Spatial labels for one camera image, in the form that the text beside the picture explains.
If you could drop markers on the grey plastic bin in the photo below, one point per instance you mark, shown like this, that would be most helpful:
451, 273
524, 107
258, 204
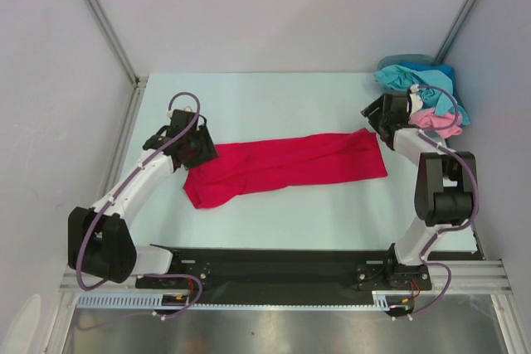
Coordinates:
425, 60

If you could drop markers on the light blue t shirt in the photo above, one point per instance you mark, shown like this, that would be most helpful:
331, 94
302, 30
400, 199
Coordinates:
400, 78

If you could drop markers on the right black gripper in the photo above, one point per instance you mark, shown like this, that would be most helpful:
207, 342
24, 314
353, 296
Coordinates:
377, 114

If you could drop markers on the right aluminium frame post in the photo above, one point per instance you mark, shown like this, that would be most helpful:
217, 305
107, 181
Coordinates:
455, 30

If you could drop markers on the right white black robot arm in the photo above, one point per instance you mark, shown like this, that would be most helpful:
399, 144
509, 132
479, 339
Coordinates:
445, 197

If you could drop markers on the dark blue t shirt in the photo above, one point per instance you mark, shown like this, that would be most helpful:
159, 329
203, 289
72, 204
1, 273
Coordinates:
447, 70

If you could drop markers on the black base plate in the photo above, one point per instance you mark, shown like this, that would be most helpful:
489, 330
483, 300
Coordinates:
288, 277

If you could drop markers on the aluminium frame post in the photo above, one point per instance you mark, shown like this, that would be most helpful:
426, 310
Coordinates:
115, 45
455, 30

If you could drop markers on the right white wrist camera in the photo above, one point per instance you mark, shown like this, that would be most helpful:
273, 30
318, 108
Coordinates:
415, 102

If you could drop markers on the pink t shirt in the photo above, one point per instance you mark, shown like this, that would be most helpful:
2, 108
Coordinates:
445, 126

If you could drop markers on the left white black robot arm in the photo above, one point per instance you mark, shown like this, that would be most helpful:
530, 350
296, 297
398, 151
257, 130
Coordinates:
99, 240

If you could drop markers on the left light blue cable duct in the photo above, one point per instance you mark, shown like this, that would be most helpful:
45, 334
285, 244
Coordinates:
157, 301

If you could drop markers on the light blue cable duct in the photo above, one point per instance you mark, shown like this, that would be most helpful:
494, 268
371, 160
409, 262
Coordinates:
396, 299
157, 301

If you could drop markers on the right light blue cable duct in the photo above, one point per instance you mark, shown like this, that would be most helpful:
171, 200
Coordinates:
396, 299

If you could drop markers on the left aluminium frame post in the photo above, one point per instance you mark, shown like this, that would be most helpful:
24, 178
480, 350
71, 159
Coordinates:
115, 45

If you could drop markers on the red t shirt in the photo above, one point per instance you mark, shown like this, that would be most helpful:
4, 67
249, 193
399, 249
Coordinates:
269, 165

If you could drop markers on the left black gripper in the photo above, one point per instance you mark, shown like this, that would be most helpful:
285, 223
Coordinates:
208, 149

